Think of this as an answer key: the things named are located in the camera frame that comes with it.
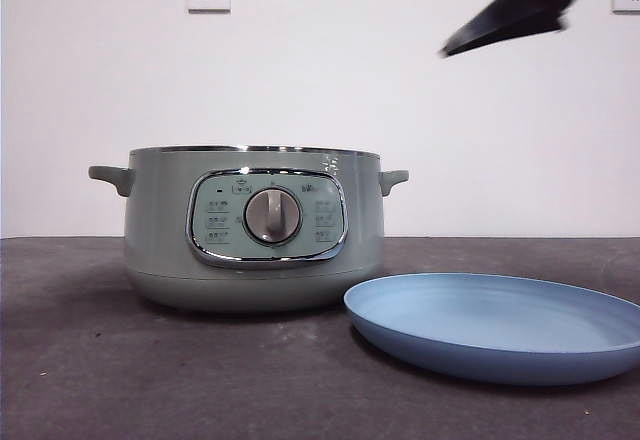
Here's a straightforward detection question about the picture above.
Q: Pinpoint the pale green electric steamer pot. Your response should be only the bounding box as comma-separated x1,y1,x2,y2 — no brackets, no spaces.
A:
88,144,411,316

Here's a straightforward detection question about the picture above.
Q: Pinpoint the blue round plate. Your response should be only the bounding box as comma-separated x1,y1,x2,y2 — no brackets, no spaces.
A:
342,272,640,388

